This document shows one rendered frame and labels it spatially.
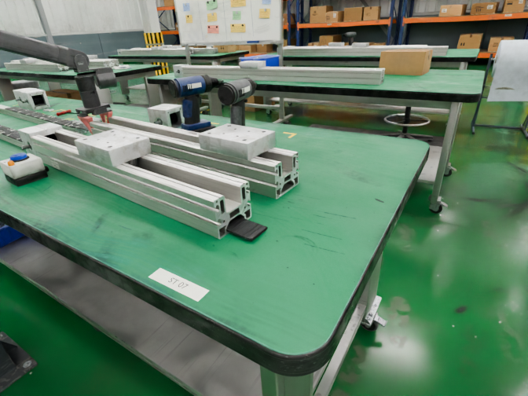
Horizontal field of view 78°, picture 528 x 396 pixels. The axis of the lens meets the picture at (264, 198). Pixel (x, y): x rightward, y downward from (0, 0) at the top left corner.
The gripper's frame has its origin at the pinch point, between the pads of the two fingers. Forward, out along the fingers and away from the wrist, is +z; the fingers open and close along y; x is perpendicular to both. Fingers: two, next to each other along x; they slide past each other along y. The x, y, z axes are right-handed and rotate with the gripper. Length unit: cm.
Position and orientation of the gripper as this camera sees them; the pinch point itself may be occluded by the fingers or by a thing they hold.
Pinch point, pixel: (100, 130)
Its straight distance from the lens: 139.2
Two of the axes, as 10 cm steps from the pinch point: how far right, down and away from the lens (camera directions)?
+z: 0.5, 8.6, 5.0
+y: 5.6, -4.4, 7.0
